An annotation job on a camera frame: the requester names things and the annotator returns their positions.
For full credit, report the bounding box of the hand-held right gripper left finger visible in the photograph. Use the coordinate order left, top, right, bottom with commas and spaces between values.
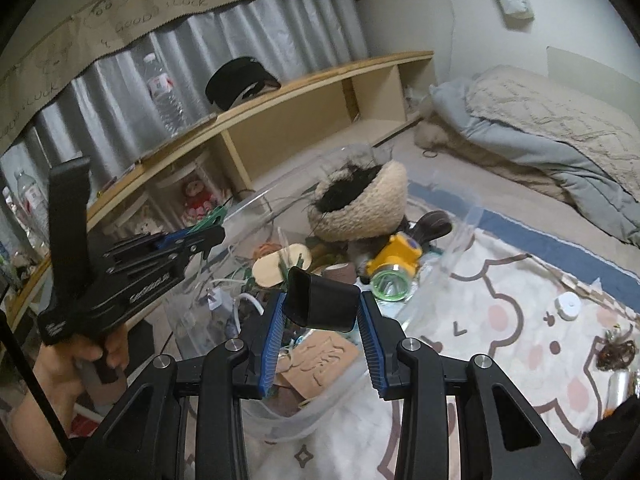
65, 290, 289, 480

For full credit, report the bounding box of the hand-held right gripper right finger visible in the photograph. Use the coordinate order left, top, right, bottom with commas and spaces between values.
356, 290, 587, 480

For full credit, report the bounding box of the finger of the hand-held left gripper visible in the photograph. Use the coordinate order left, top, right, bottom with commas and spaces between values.
105, 226, 202, 267
112, 224, 227, 276

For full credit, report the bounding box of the clear plastic storage box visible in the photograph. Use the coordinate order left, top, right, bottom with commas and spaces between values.
165, 142, 484, 442

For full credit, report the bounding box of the person's left forearm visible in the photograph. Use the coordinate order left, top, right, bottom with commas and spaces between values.
9, 360, 103, 473

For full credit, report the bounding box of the person's left hand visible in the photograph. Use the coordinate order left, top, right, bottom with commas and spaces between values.
50, 326, 131, 392

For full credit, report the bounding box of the cream plush toy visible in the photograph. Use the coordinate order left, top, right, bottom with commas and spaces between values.
131, 212, 167, 237

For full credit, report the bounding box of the green plastic clip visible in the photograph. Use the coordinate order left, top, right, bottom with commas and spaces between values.
192, 206, 232, 232

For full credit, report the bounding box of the red plush doll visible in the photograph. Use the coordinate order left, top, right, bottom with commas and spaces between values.
180, 180, 214, 227

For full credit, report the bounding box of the brown carved wooden board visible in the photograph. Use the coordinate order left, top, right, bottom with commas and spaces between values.
276, 332, 362, 392

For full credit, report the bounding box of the white charger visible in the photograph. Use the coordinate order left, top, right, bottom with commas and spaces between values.
202, 285, 262, 322

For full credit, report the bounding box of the beige oval wooden piece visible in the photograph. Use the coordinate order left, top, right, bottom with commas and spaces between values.
251, 242, 314, 292

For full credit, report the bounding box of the yellow flashlight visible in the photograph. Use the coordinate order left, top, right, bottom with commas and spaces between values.
364, 232, 424, 304

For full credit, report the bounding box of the clear plastic water bottle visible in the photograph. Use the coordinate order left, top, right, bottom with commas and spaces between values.
141, 52, 191, 137
12, 167, 52, 242

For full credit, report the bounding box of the dark brown curved object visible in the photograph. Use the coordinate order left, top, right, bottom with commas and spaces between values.
412, 211, 454, 247

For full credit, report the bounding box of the fuzzy beige hat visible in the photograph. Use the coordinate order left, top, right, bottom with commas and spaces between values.
306, 160, 410, 249

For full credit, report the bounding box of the wooden shelf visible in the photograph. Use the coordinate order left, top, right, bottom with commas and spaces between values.
0, 50, 436, 342

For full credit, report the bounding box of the beige mattress sheet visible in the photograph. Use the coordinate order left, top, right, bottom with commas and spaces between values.
240, 110, 640, 282

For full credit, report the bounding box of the white tape roll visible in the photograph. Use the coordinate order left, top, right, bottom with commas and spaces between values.
553, 292, 582, 322

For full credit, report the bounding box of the beige fluffy cushion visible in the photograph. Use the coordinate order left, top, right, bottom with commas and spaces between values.
414, 119, 452, 152

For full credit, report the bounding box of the grey curtain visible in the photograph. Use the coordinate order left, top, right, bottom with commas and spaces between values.
0, 0, 372, 202

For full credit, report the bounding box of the beige printed valance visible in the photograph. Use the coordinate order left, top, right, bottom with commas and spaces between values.
0, 0, 369, 154

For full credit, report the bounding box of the white bag roll orange end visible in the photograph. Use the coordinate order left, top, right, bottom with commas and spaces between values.
604, 367, 637, 407

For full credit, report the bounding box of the grey-blue blanket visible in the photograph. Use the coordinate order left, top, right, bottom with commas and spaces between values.
429, 77, 640, 247

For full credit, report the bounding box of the beige textured blanket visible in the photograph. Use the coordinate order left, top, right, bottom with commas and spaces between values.
465, 64, 640, 207

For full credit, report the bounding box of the black cable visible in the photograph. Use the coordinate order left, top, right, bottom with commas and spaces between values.
0, 309, 76, 467

